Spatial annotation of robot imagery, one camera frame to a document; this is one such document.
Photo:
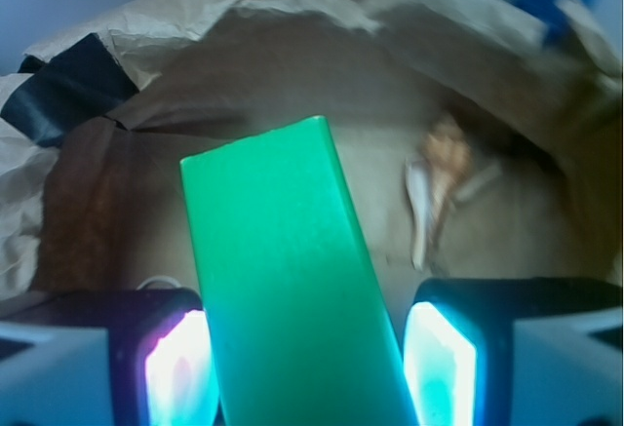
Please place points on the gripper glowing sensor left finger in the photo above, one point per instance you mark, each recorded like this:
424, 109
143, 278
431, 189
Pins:
113, 357

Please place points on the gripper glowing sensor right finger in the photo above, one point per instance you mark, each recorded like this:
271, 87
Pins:
537, 351

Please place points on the green rectangular block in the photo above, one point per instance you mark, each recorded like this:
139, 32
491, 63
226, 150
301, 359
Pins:
300, 331

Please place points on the spiral conch seashell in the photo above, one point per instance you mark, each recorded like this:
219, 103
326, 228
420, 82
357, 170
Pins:
442, 164

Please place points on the brown paper bag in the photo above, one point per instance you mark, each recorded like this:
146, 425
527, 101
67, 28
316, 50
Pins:
544, 123

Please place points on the black tape strip left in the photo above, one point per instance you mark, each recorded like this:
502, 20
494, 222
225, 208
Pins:
81, 83

